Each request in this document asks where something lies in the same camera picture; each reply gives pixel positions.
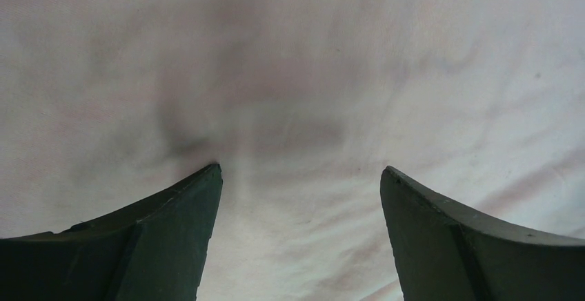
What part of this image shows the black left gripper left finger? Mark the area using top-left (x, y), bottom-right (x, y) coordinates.
top-left (1, 164), bottom-right (223, 300)

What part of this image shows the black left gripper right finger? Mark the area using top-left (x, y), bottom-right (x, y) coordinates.
top-left (380, 166), bottom-right (584, 300)

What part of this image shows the pink t shirt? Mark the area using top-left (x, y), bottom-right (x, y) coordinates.
top-left (1, 0), bottom-right (584, 300)

